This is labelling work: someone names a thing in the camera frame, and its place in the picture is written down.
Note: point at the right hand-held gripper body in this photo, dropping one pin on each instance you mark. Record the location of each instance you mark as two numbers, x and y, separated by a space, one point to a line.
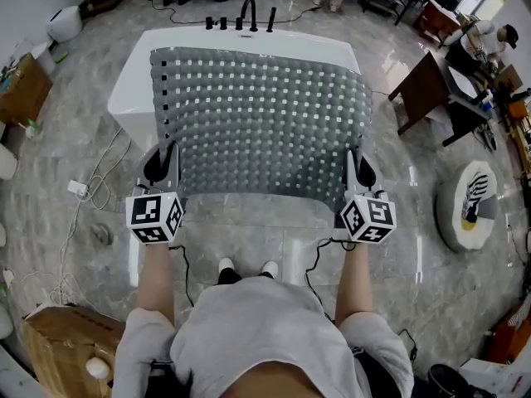
369 220

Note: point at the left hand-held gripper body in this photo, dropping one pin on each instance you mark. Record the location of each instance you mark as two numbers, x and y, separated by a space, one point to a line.
149 218

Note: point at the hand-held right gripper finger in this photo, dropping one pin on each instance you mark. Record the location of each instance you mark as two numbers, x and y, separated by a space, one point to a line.
367 170
352 170

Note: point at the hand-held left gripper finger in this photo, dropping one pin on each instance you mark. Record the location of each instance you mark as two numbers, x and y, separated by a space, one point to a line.
157 166
173 164

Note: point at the grey pebbled bath mat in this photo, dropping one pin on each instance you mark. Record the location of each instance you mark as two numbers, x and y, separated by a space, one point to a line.
265 122

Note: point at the person's right forearm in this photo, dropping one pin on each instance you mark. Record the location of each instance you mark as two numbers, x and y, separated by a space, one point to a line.
352 280

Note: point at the person's left forearm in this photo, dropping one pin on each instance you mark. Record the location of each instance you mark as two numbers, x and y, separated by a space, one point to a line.
154 276

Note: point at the white bathtub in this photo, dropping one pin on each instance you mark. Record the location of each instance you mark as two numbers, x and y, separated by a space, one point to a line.
132 98

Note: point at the white power strip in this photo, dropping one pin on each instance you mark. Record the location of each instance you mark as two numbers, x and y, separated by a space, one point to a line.
78 187

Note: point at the round zebra print pouf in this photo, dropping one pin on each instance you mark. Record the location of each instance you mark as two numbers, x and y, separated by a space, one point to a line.
454 218

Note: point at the person's left white shoe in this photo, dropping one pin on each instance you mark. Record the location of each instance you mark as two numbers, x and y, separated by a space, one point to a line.
226 264

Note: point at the person's white shoe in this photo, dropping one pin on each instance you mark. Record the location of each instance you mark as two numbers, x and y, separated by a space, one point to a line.
226 264
270 268

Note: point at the person's black trousers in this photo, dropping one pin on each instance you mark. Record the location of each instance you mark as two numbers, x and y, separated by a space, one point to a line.
230 277

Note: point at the dark wooden table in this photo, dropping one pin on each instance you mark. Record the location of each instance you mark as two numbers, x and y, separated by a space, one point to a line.
427 89

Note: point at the person's right white shoe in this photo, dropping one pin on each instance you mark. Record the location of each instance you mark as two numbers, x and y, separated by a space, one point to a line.
270 268

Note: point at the black side table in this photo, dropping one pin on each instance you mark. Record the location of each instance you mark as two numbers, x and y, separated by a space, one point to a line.
466 118

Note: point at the green spray bottle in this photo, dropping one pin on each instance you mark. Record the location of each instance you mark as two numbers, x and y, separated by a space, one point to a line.
34 129

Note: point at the black faucet knob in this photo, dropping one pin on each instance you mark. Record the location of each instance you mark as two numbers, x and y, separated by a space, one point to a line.
223 23
239 23
209 23

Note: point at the brown cardboard box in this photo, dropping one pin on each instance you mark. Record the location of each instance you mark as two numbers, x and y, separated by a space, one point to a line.
66 346

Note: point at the brown wooden cabinet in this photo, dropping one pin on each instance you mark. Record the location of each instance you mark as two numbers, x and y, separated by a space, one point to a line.
22 91

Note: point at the person's grey t-shirt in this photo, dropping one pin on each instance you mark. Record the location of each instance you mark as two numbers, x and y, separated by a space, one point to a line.
257 330

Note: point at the white waste bin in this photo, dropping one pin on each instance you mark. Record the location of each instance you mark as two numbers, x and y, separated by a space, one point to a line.
42 57

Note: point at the white round ball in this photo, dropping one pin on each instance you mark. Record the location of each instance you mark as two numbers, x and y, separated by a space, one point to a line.
98 368

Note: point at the black curved faucet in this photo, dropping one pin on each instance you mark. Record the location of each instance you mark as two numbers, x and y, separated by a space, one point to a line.
250 13

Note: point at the black hand shower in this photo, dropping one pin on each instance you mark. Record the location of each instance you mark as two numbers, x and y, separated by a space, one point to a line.
271 20

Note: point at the black round bin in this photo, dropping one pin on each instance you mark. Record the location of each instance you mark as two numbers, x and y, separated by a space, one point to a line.
446 381

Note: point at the orange box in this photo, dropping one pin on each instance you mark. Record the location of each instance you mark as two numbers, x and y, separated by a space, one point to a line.
508 338

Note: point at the white flat box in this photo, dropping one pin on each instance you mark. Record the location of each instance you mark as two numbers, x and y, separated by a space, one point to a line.
498 377

